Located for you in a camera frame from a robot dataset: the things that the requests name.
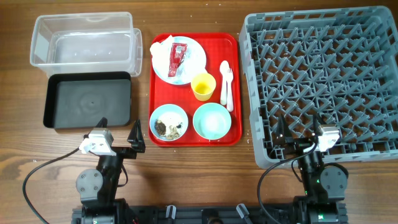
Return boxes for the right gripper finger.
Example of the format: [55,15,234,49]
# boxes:
[312,113,325,136]
[276,114,292,140]

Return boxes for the light blue bowl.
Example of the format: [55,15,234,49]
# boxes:
[149,104,189,142]

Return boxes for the food scraps and rice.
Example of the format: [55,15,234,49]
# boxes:
[154,112,184,141]

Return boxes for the mint green bowl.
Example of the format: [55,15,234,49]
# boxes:
[193,103,232,141]

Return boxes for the pink plastic fork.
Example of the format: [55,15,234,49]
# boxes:
[226,68,234,112]

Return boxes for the yellow plastic cup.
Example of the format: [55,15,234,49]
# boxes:
[190,73,216,101]

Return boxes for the white napkin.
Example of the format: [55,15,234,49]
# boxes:
[150,35,174,76]

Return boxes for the white plastic spoon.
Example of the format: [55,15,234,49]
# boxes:
[220,60,229,105]

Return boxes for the light blue plate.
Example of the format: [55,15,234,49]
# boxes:
[154,36,207,85]

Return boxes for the red sauce packet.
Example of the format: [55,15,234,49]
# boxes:
[168,42,187,77]

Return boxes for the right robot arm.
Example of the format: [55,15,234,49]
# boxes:
[275,114,349,224]

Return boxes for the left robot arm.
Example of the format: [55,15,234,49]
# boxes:
[71,118,146,224]

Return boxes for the black food waste tray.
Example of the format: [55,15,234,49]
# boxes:
[43,72,132,129]

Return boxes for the grey dishwasher rack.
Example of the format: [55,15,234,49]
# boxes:
[239,6,397,169]

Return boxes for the clear plastic waste bin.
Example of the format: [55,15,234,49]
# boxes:
[30,12,143,77]

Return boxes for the red serving tray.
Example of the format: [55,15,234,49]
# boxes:
[149,32,243,147]

